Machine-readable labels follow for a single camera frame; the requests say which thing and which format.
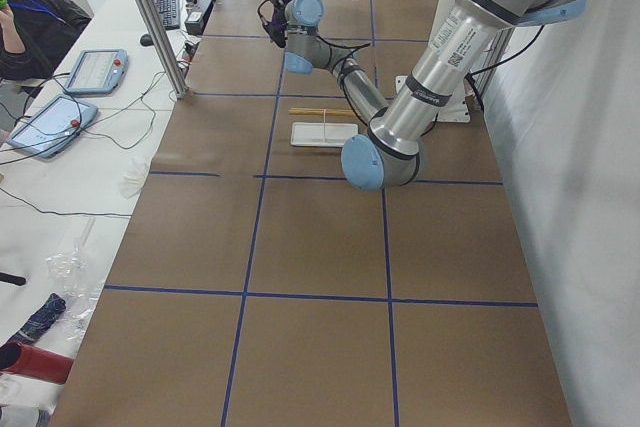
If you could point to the wooden rack rod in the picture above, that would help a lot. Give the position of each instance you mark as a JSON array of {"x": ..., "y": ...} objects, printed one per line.
[
  {"x": 312, "y": 114},
  {"x": 310, "y": 110}
]

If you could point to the person in black jacket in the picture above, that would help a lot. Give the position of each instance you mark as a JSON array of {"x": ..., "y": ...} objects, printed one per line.
[{"x": 36, "y": 35}]

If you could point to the aluminium frame post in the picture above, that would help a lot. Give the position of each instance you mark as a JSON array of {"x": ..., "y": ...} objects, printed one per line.
[{"x": 162, "y": 46}]

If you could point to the dark blue folded cloth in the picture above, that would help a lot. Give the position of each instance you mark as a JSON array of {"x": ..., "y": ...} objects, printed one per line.
[{"x": 40, "y": 321}]

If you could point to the lower teach pendant tablet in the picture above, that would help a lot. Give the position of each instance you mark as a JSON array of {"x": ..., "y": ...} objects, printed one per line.
[{"x": 54, "y": 127}]

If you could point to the upper teach pendant tablet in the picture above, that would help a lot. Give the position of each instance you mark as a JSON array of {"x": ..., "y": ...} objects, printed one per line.
[{"x": 97, "y": 72}]

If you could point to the clear plastic wrap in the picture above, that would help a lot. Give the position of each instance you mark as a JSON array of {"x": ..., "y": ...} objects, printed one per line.
[{"x": 74, "y": 282}]

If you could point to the red cylinder bottle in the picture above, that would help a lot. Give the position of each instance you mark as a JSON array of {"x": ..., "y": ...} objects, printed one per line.
[{"x": 36, "y": 363}]

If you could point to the right wooden rack rod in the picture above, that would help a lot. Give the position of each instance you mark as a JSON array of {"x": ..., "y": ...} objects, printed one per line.
[{"x": 312, "y": 114}]

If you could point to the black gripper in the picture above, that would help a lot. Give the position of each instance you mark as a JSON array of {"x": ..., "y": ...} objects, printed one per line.
[{"x": 278, "y": 31}]

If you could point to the black computer mouse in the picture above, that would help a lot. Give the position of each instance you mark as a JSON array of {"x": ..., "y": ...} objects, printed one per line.
[{"x": 146, "y": 40}]

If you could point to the crumpled white tissue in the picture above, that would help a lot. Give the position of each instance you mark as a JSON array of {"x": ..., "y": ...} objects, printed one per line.
[{"x": 132, "y": 181}]

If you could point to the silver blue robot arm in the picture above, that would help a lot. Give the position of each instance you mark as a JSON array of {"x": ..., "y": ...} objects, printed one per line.
[{"x": 391, "y": 151}]

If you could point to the black keyboard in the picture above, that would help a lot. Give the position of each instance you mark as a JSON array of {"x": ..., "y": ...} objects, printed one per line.
[{"x": 169, "y": 13}]

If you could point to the white towel rack base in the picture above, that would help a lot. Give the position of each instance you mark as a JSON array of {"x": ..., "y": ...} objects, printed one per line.
[{"x": 330, "y": 135}]

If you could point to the teach pendant tablet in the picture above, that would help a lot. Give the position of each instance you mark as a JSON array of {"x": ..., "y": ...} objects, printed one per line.
[
  {"x": 97, "y": 72},
  {"x": 54, "y": 127}
]

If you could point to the black box device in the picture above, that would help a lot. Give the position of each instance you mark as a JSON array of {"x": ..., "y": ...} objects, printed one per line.
[{"x": 198, "y": 17}]

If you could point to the left wooden rack rod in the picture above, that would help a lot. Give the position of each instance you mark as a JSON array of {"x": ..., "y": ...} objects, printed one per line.
[{"x": 310, "y": 110}]

